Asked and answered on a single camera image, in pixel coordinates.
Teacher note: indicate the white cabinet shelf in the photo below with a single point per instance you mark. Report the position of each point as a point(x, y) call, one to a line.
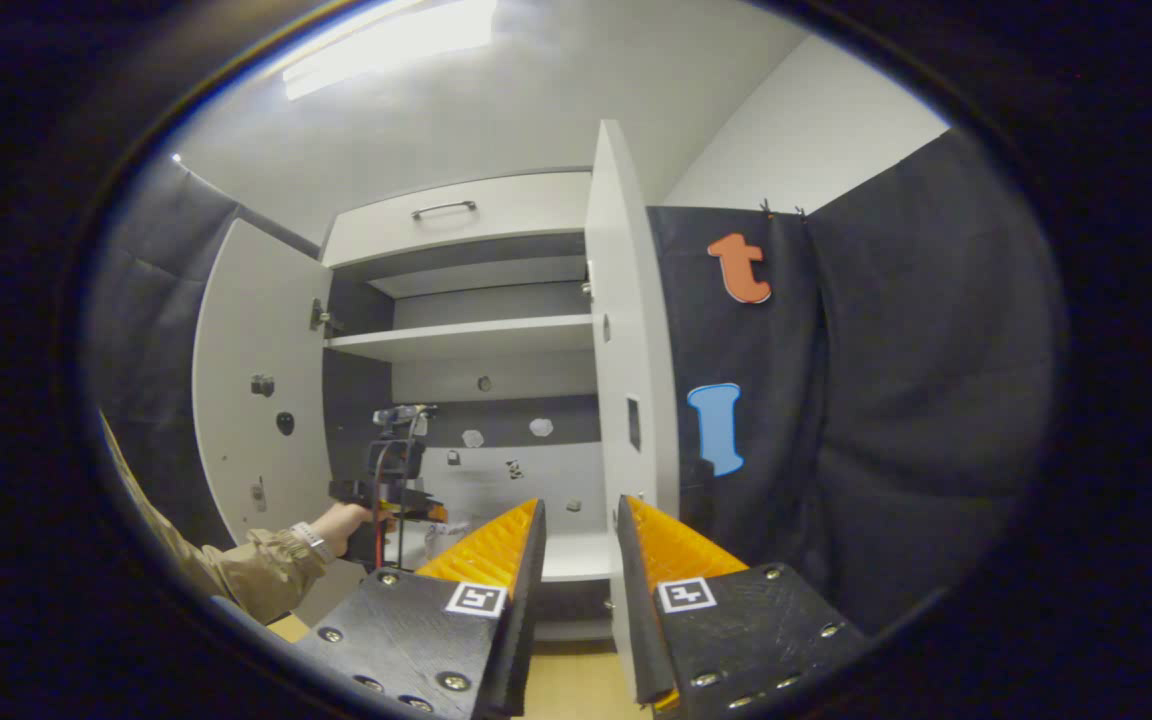
point(456, 338)

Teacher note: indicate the white shoe cabinet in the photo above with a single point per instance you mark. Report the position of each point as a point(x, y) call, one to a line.
point(496, 470)

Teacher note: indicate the white wristband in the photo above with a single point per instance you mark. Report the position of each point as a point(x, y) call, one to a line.
point(311, 541)

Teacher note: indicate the white cabinet door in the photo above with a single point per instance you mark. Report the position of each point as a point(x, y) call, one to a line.
point(256, 300)
point(626, 300)

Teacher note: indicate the white cabinet bottom board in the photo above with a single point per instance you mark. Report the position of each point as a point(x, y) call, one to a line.
point(576, 557)

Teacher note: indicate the white sneaker shoe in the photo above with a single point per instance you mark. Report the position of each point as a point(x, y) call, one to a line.
point(444, 540)

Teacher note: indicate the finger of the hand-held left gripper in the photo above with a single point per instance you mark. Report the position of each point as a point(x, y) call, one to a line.
point(436, 514)

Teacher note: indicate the black backdrop cloth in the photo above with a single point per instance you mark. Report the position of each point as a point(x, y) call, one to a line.
point(146, 330)
point(886, 400)

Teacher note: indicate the white cabinet drawer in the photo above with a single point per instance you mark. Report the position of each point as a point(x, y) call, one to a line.
point(496, 215)

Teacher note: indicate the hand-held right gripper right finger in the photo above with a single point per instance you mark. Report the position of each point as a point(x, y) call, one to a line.
point(756, 640)

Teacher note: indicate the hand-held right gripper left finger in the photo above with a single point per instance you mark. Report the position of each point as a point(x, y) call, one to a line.
point(426, 640)

